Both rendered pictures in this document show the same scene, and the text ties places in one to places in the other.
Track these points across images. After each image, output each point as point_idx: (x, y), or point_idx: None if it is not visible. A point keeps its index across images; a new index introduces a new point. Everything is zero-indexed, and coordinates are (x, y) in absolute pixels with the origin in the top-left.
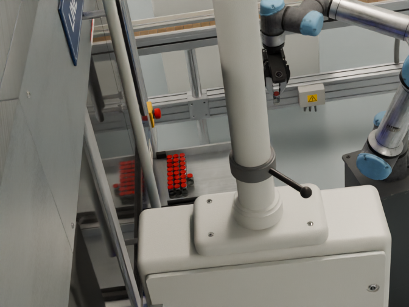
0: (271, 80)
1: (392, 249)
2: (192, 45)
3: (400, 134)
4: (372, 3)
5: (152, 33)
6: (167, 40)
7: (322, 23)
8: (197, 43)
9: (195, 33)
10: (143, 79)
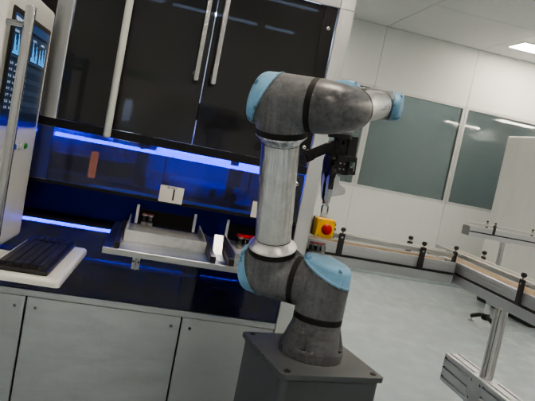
0: (323, 179)
1: None
2: (492, 298)
3: (257, 213)
4: None
5: (479, 271)
6: (480, 281)
7: None
8: (496, 299)
9: (498, 285)
10: (216, 62)
